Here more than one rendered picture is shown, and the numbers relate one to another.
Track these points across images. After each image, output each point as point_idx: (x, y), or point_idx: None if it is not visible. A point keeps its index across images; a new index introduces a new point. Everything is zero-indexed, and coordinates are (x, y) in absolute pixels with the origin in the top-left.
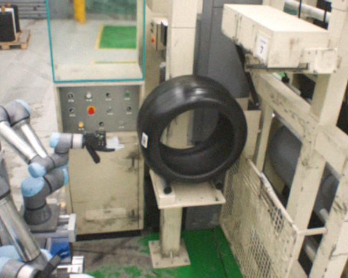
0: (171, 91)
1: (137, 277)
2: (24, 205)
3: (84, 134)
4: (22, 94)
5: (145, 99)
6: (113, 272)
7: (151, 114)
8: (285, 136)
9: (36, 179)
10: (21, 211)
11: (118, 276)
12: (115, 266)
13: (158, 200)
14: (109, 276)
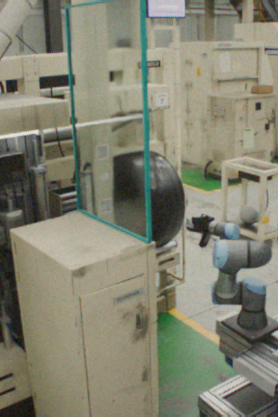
0: (161, 159)
1: (161, 395)
2: (264, 309)
3: (212, 217)
4: None
5: (153, 185)
6: (169, 413)
7: (178, 180)
8: None
9: (249, 279)
10: (259, 333)
11: (171, 408)
12: (160, 416)
13: (178, 257)
14: (177, 413)
